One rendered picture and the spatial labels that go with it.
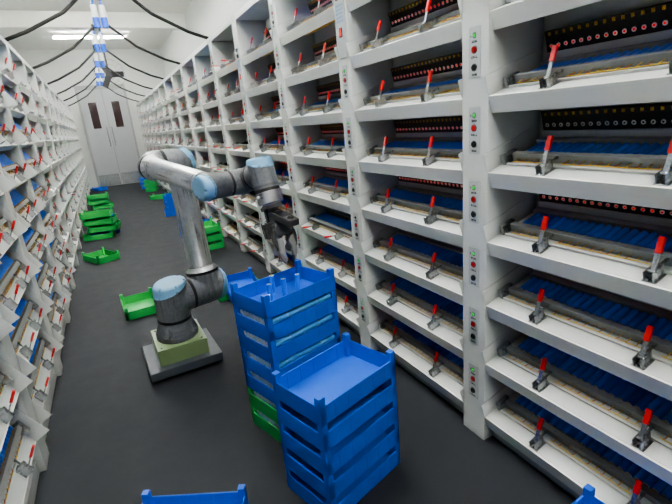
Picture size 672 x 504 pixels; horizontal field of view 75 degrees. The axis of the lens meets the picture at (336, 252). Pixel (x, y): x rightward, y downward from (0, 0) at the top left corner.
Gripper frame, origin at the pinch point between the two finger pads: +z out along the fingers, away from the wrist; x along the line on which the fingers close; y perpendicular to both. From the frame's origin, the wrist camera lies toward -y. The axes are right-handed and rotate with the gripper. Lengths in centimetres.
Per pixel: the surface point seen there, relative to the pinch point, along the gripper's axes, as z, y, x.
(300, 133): -56, 59, -70
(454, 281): 22, -41, -33
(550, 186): -4, -84, -19
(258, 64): -116, 111, -95
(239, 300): 8.2, 5.2, 21.0
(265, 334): 19.8, -4.9, 21.0
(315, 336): 28.1, -5.0, 2.6
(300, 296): 12.1, -9.3, 7.0
